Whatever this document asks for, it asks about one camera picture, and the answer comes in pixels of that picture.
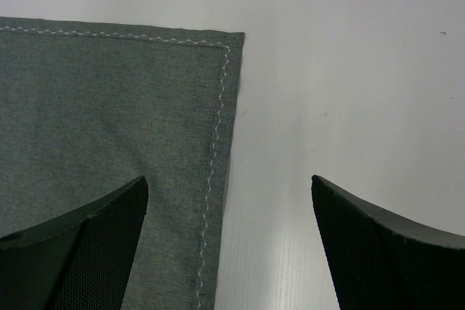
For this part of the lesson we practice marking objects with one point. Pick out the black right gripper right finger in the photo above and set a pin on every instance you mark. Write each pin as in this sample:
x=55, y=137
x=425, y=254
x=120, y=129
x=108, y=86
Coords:
x=381, y=260

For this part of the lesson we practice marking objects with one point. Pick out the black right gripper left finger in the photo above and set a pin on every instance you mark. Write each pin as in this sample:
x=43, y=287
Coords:
x=80, y=260

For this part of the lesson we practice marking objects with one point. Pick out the grey cloth napkin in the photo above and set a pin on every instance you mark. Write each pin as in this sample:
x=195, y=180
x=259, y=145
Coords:
x=87, y=107

